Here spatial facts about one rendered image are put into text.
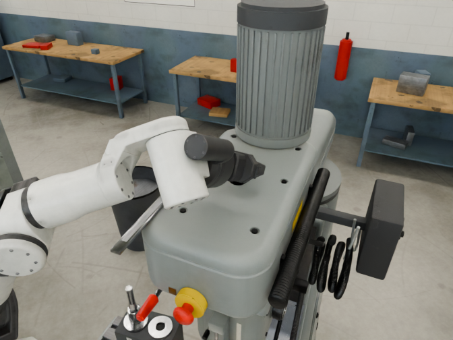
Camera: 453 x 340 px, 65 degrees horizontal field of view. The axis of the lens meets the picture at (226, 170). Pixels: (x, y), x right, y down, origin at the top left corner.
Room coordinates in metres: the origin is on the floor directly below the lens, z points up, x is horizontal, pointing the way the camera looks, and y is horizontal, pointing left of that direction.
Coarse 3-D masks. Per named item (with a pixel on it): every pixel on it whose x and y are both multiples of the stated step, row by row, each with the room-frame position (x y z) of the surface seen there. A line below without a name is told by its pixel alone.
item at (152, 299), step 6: (150, 294) 0.47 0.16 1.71; (156, 294) 0.48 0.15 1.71; (150, 300) 0.46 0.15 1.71; (156, 300) 0.46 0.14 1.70; (144, 306) 0.45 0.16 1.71; (150, 306) 0.45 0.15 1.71; (138, 312) 0.43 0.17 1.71; (144, 312) 0.43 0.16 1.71; (138, 318) 0.43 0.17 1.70; (144, 318) 0.43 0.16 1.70
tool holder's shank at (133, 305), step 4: (128, 288) 0.81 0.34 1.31; (132, 288) 0.81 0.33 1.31; (128, 292) 0.80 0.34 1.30; (132, 292) 0.81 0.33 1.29; (128, 296) 0.80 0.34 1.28; (132, 296) 0.80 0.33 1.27; (128, 300) 0.80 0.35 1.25; (132, 300) 0.80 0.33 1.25; (132, 304) 0.80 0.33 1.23; (136, 304) 0.81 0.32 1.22; (132, 308) 0.80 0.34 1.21
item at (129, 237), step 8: (160, 200) 0.55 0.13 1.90; (152, 208) 0.52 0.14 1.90; (160, 208) 0.53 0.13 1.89; (144, 216) 0.50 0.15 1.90; (152, 216) 0.50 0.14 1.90; (136, 224) 0.48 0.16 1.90; (144, 224) 0.48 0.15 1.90; (128, 232) 0.46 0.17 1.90; (136, 232) 0.46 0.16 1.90; (120, 240) 0.44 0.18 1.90; (128, 240) 0.44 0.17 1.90; (112, 248) 0.42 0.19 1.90; (120, 248) 0.42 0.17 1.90
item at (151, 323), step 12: (156, 312) 0.85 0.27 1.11; (120, 324) 0.80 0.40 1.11; (144, 324) 0.79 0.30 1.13; (156, 324) 0.79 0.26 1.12; (168, 324) 0.79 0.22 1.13; (180, 324) 0.81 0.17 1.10; (120, 336) 0.76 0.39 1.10; (132, 336) 0.75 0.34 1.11; (144, 336) 0.75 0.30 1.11; (156, 336) 0.75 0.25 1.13; (168, 336) 0.75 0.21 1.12; (180, 336) 0.80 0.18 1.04
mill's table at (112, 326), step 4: (120, 316) 0.96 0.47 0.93; (112, 320) 0.95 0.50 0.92; (116, 320) 0.94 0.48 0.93; (120, 320) 0.94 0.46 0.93; (112, 324) 0.93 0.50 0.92; (116, 324) 0.92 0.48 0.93; (108, 328) 0.91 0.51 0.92; (112, 328) 0.91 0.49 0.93; (116, 328) 0.92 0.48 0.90; (104, 332) 0.90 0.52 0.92; (108, 332) 0.89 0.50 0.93; (112, 332) 0.89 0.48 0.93; (100, 336) 0.88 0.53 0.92; (104, 336) 0.87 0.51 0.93; (108, 336) 0.87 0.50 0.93; (112, 336) 0.87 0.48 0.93
